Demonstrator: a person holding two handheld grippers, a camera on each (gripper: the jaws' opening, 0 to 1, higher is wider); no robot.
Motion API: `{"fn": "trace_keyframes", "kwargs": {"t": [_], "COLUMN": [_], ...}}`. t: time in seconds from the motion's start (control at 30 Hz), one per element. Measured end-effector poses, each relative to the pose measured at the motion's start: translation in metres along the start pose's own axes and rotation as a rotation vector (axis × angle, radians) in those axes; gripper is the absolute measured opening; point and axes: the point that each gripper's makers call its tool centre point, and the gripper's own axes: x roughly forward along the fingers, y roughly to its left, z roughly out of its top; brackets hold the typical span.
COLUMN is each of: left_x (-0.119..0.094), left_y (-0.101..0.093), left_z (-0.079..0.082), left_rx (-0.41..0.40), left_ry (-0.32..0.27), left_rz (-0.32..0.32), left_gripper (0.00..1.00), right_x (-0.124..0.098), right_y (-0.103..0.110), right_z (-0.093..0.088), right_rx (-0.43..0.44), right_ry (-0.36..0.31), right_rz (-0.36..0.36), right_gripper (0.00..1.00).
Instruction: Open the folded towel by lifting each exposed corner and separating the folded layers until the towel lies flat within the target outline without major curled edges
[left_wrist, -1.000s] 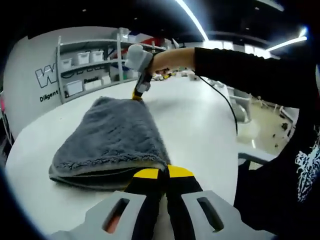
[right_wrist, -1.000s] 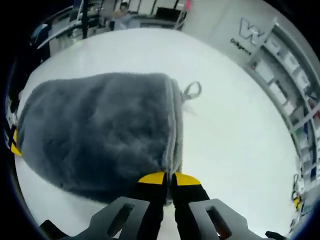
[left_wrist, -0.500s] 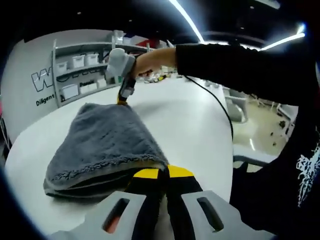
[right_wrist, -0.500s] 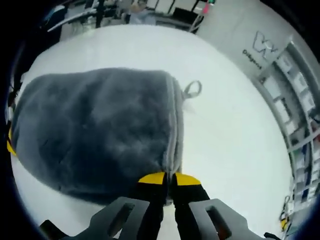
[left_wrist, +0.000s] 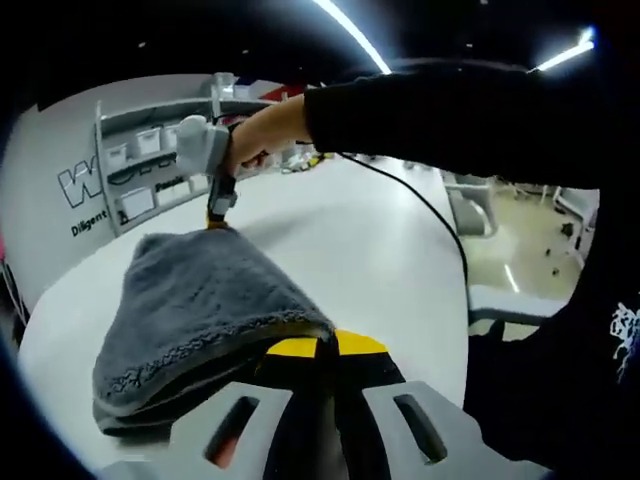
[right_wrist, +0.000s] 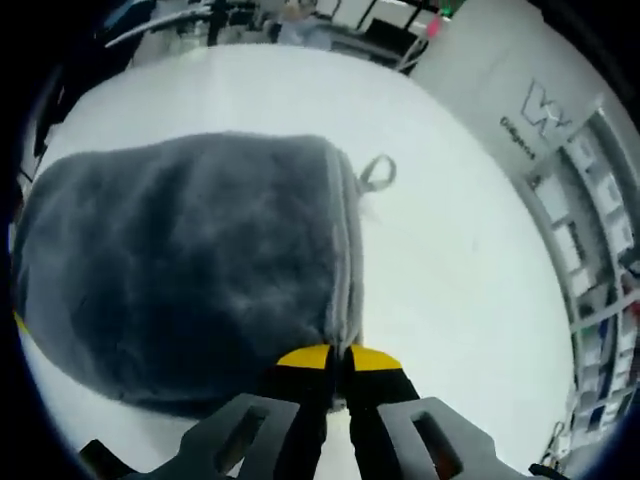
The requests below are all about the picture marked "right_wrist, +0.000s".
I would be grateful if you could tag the grey towel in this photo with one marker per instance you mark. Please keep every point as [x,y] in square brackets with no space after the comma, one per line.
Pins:
[175,260]

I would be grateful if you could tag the row of white storage bins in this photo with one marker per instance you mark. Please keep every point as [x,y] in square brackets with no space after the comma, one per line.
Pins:
[565,240]

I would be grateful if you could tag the grey metal shelf rack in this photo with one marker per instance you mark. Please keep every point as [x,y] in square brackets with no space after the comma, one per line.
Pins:
[595,280]

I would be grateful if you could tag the grey desk with black legs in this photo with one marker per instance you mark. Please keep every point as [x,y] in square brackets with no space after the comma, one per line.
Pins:
[215,22]

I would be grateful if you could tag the pink tag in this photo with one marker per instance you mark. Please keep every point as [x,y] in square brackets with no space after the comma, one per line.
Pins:
[433,26]

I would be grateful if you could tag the black metal frame rack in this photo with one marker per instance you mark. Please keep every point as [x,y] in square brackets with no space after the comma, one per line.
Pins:
[385,30]

